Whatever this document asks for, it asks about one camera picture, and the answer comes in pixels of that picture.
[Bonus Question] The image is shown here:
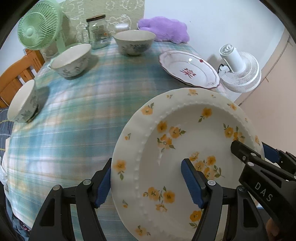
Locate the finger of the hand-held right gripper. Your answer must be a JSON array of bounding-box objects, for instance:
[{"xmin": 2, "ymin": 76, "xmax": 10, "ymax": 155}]
[
  {"xmin": 262, "ymin": 142, "xmax": 296, "ymax": 181},
  {"xmin": 231, "ymin": 140, "xmax": 263, "ymax": 165}
]

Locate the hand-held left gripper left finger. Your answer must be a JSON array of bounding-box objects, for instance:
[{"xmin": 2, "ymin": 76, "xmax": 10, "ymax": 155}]
[{"xmin": 29, "ymin": 158, "xmax": 113, "ymax": 241}]

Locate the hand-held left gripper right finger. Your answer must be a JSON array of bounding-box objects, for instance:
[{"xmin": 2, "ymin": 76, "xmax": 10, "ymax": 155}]
[{"xmin": 181, "ymin": 158, "xmax": 269, "ymax": 241}]

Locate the white plate with yellow flowers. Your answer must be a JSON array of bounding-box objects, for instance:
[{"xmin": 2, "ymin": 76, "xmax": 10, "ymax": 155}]
[{"xmin": 110, "ymin": 88, "xmax": 265, "ymax": 241}]

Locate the white plate with red pattern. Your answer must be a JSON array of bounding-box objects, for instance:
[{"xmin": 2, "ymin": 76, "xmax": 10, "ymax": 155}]
[{"xmin": 158, "ymin": 50, "xmax": 220, "ymax": 89}]

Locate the white bowl with blue flowers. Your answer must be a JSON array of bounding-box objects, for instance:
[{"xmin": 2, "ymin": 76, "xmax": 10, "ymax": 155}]
[
  {"xmin": 7, "ymin": 79, "xmax": 40, "ymax": 123},
  {"xmin": 113, "ymin": 30, "xmax": 156, "ymax": 56},
  {"xmin": 47, "ymin": 43, "xmax": 92, "ymax": 78}
]

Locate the white standing fan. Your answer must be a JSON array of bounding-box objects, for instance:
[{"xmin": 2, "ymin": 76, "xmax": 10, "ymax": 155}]
[{"xmin": 217, "ymin": 44, "xmax": 262, "ymax": 93}]

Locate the blue denim cloth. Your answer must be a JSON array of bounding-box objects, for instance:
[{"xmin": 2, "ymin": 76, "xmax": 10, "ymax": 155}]
[{"xmin": 6, "ymin": 199, "xmax": 31, "ymax": 233}]

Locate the wooden chair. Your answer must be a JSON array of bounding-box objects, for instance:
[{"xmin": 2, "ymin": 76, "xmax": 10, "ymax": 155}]
[{"xmin": 0, "ymin": 47, "xmax": 45, "ymax": 108}]

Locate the purple plush toy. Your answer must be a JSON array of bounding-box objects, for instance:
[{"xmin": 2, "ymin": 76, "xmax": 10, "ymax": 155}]
[{"xmin": 137, "ymin": 16, "xmax": 190, "ymax": 44}]

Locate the cotton swab container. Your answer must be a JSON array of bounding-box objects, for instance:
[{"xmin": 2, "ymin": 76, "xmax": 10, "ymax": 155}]
[{"xmin": 114, "ymin": 23, "xmax": 130, "ymax": 33}]

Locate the green desk fan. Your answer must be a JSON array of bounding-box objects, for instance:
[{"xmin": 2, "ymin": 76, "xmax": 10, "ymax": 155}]
[{"xmin": 18, "ymin": 0, "xmax": 67, "ymax": 55}]

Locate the glass jar with handle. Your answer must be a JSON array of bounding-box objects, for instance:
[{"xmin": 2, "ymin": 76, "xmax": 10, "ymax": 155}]
[{"xmin": 83, "ymin": 14, "xmax": 110, "ymax": 49}]

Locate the green printed wall cloth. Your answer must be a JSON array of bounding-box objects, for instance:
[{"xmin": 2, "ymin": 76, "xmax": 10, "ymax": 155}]
[{"xmin": 59, "ymin": 0, "xmax": 145, "ymax": 44}]

